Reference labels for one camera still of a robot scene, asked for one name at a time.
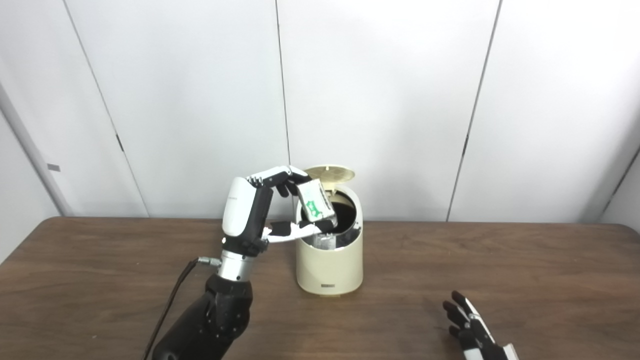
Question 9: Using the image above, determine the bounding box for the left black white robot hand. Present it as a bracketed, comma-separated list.
[221, 165, 335, 258]

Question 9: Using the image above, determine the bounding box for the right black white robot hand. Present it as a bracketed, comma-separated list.
[442, 291, 521, 360]

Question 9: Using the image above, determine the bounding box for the green white milk carton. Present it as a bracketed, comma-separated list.
[296, 180, 337, 223]

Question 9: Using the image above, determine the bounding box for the cream round bin lid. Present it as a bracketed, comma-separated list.
[304, 165, 356, 191]

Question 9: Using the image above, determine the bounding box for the cream-colored bin body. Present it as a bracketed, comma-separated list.
[295, 185, 364, 296]

